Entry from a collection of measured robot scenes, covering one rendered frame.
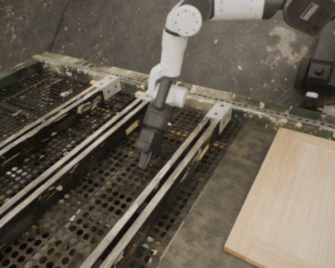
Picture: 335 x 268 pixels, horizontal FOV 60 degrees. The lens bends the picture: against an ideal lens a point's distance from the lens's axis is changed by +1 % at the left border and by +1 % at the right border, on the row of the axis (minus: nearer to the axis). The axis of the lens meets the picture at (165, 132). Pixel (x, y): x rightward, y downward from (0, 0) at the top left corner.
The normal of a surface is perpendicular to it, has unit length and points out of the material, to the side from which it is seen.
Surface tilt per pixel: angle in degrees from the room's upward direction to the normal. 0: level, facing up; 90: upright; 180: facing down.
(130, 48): 0
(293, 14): 52
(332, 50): 0
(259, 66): 0
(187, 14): 41
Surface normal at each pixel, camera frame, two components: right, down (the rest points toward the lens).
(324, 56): -0.44, -0.06
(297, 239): -0.05, -0.80
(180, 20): -0.22, 0.60
